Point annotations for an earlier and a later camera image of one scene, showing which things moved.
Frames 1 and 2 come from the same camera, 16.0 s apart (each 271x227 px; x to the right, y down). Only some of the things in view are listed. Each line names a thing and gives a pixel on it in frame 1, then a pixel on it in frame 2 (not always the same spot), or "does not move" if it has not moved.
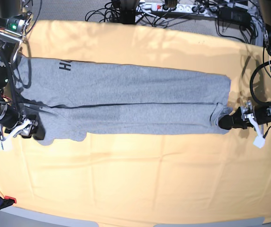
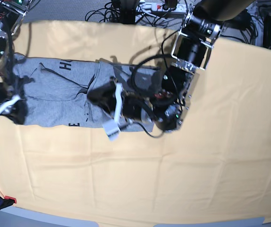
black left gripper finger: x=39 y=132 -> x=19 y=111
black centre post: x=128 y=8 does not move
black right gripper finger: x=227 y=122 -> x=104 y=96
